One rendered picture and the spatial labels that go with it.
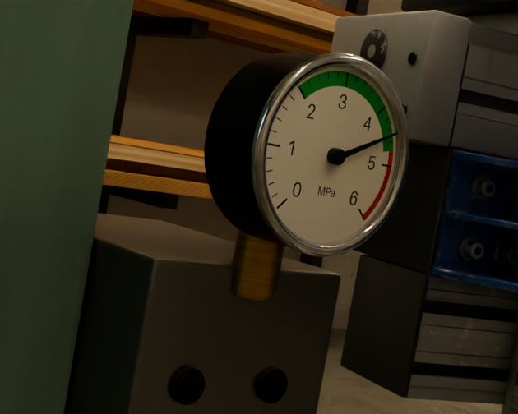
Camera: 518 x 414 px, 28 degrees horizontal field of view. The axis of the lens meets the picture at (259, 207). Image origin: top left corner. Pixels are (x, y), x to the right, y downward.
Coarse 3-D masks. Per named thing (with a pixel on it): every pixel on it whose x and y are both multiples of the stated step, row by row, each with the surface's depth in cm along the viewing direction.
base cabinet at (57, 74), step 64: (0, 0) 31; (64, 0) 32; (128, 0) 34; (0, 64) 31; (64, 64) 32; (0, 128) 32; (64, 128) 33; (0, 192) 32; (64, 192) 33; (0, 256) 32; (64, 256) 34; (0, 320) 32; (64, 320) 34; (0, 384) 33; (64, 384) 34
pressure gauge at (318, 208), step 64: (256, 64) 32; (320, 64) 30; (256, 128) 30; (320, 128) 31; (384, 128) 33; (256, 192) 30; (320, 192) 32; (384, 192) 33; (256, 256) 33; (320, 256) 32
